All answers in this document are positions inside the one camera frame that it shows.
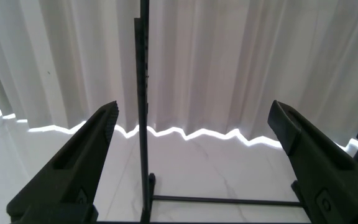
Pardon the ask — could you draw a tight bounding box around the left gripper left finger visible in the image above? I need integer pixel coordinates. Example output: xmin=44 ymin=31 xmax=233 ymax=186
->
xmin=6 ymin=100 xmax=120 ymax=223

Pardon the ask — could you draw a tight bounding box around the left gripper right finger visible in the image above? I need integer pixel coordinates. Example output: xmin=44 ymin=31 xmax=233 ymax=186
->
xmin=267 ymin=99 xmax=358 ymax=224

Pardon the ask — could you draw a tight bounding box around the white curtain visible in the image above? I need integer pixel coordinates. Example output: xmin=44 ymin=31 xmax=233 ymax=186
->
xmin=0 ymin=0 xmax=358 ymax=150

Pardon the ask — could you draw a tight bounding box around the black clothes rack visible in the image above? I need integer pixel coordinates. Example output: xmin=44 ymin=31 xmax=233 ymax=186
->
xmin=96 ymin=0 xmax=358 ymax=224

